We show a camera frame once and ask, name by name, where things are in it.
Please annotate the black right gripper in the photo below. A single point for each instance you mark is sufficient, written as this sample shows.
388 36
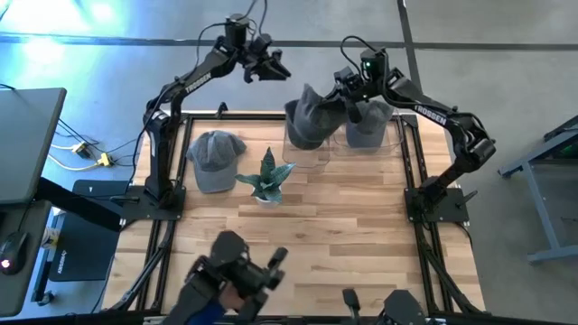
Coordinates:
350 83

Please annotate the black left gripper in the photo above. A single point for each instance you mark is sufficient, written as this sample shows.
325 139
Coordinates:
262 52

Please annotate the dark green baseball cap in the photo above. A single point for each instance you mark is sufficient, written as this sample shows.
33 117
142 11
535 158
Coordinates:
314 117

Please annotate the light blue-grey baseball cap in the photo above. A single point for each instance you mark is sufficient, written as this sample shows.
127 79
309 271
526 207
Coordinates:
368 128

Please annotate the grey baseball cap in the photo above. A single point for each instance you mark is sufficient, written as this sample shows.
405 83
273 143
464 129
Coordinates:
214 160

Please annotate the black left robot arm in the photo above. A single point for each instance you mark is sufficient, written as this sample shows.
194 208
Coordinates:
203 79

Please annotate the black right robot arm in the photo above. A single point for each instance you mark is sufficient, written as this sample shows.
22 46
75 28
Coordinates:
433 115

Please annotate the black clamp lever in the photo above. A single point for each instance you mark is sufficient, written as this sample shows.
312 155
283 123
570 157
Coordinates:
467 198
221 109
124 198

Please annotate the snake plant in white pot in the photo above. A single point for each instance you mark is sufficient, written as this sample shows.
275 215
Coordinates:
266 180

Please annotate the person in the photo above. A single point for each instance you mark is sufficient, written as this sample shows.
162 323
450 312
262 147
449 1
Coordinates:
232 298

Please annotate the black desk leg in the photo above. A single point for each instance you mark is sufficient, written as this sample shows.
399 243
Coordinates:
81 207

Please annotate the grey desk top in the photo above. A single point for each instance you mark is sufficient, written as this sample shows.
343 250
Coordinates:
27 144

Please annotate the black box with white logo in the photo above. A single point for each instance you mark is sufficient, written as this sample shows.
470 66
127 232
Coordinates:
86 253

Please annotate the black computer mouse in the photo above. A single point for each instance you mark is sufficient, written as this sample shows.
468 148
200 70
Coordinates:
12 253

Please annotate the dark desk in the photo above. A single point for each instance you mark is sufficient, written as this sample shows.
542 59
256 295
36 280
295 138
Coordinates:
27 293

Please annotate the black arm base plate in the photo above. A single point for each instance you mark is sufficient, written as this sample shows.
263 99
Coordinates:
451 212
135 212

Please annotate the grey desk frame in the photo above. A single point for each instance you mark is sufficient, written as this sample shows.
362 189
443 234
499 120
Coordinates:
542 212

